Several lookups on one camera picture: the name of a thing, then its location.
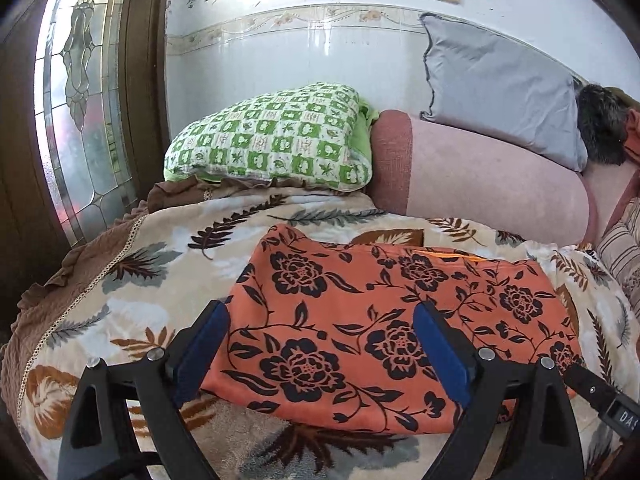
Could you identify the green checkered pillow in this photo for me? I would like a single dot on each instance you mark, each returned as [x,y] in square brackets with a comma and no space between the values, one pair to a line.
[270,135]

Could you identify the stained glass wooden door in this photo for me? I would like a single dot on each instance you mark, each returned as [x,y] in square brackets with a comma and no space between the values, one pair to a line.
[85,110]

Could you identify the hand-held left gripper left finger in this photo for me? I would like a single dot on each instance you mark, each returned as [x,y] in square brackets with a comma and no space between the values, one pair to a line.
[202,355]

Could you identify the leaf print blanket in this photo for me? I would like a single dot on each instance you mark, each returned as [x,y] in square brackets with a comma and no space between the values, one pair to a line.
[150,310]

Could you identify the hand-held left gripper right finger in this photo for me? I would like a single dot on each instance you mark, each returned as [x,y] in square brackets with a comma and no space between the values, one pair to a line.
[442,355]

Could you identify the olive cloth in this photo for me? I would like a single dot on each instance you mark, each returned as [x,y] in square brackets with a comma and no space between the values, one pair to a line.
[627,97]

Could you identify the orange towel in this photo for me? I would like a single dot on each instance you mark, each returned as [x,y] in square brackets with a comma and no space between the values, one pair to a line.
[634,135]

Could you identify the grey pillow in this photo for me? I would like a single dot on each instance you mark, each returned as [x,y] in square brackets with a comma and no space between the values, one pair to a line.
[500,85]

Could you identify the dark furry cloth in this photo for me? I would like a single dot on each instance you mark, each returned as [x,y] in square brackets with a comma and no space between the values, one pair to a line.
[602,125]

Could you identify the small striped floral cushion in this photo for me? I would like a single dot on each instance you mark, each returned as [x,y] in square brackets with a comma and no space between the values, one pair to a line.
[622,255]

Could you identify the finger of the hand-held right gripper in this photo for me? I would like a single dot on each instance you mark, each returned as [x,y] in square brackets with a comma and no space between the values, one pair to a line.
[590,385]

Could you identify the brown ruffled sofa cover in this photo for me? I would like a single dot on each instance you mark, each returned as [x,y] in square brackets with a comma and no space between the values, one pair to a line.
[65,280]

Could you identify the orange floral blouse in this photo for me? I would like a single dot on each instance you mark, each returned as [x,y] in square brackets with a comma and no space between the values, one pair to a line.
[325,310]

